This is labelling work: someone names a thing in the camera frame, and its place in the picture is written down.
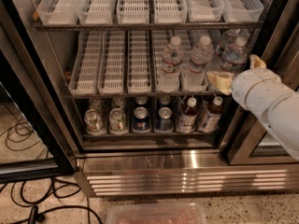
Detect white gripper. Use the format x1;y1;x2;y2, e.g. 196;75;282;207
206;54;281;110

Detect water bottle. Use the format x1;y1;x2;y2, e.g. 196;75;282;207
215;29;240;56
183;35;213;91
158;36;184;92
219;36;248;73

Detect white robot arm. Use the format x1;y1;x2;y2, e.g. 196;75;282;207
206;54;299;160

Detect middle shelf tray six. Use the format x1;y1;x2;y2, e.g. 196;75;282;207
195;31;222;91

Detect shelf tray six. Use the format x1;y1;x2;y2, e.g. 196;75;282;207
195;31;222;91
222;0;263;22

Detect middle shelf tray five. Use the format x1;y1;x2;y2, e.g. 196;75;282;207
174;31;207;92

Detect shelf tray five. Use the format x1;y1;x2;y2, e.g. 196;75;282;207
186;0;224;22
174;31;207;92

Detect right tea bottle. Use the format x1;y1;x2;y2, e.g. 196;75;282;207
198;96;223;133

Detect tea bottle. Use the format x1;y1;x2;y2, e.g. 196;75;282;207
177;97;198;133
198;96;223;133

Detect top shelf tray six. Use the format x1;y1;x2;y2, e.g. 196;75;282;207
222;0;263;22

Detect left tea bottle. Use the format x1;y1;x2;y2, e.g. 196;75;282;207
177;97;198;133

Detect top shelf tray five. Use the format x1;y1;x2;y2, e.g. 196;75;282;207
186;0;224;22

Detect middle shelf tray four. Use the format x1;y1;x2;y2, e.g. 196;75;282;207
152;31;172;92

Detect shelf tray four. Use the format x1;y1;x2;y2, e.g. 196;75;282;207
153;0;188;24
152;31;172;92

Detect top shelf tray four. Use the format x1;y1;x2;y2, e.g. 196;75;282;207
153;0;188;24

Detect middle shelf tray three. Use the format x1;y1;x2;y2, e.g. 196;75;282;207
127;31;151;94

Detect shelf tray three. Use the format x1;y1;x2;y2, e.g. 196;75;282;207
117;0;150;24
127;31;151;94

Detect stainless steel fridge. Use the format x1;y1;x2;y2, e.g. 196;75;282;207
0;0;299;198

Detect top shelf tray three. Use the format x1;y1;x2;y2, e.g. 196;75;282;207
117;0;150;24

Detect middle shelf tray two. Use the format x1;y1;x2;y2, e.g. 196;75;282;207
98;31;125;94

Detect shelf tray two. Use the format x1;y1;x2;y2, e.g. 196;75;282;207
77;0;116;25
98;31;125;94

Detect middle shelf tray one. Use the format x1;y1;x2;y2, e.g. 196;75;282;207
68;32;102;96

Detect shelf tray one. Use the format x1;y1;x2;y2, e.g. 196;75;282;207
68;32;102;96
37;0;79;25

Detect top shelf tray two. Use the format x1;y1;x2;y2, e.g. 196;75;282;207
77;0;116;25

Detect top shelf tray one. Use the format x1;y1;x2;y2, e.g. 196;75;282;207
37;0;79;25

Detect open fridge door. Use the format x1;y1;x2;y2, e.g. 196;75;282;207
0;0;77;183

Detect rear right blue soda can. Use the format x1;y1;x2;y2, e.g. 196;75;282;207
157;96;172;108

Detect blue soda can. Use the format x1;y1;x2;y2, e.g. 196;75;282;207
156;106;173;133
135;96;149;107
157;96;172;108
133;106;150;133

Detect front right blue soda can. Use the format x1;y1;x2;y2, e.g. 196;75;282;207
156;106;173;133

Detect rear left blue soda can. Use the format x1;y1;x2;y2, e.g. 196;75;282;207
135;96;149;107

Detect front left blue soda can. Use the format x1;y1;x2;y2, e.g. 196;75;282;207
133;106;150;133

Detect silver can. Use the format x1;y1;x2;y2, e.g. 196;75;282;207
84;109;105;135
111;97;126;110
109;108;128;135
89;98;105;113

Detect rear left silver can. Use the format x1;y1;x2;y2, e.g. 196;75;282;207
89;98;105;113

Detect front left silver can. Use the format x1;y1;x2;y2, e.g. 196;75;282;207
84;109;105;135

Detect clear plastic container on floor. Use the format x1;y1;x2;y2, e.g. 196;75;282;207
106;203;208;224

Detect black floor cables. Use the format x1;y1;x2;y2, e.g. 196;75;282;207
0;117;104;224

